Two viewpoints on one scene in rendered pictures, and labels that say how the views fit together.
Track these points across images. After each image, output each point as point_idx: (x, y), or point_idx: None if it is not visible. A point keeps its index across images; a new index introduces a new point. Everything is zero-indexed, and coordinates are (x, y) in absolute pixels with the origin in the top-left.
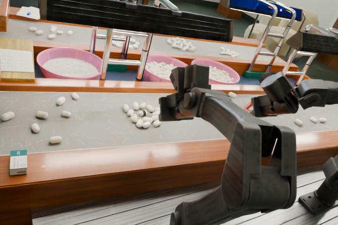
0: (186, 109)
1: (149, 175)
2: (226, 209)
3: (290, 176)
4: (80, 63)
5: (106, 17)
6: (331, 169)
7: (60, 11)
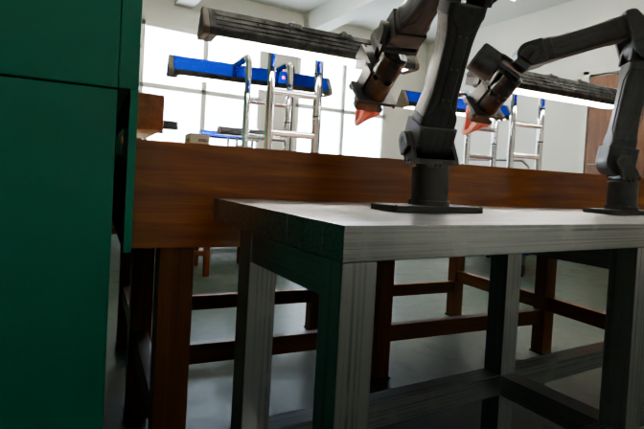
0: (383, 61)
1: (358, 168)
2: (448, 16)
3: None
4: None
5: (270, 33)
6: (605, 152)
7: (222, 24)
